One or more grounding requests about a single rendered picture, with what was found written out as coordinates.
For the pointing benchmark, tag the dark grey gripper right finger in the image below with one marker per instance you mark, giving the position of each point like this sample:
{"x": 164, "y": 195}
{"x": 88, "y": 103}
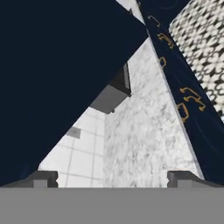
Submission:
{"x": 180, "y": 178}

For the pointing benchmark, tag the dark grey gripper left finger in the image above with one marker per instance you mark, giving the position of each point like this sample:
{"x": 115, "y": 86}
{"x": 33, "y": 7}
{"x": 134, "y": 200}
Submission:
{"x": 43, "y": 177}

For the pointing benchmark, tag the navy blue base cabinet run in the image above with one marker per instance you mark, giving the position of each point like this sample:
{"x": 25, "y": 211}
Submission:
{"x": 204, "y": 137}

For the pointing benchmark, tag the navy blue cabinet door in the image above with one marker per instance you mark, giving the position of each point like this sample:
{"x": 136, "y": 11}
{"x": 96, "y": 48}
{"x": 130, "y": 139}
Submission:
{"x": 52, "y": 73}

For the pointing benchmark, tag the grey and black appliance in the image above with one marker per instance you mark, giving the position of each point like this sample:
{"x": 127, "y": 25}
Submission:
{"x": 112, "y": 97}

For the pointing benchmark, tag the grey wall outlet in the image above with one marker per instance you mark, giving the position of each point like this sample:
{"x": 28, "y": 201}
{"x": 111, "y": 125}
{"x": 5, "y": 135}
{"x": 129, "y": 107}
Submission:
{"x": 73, "y": 132}

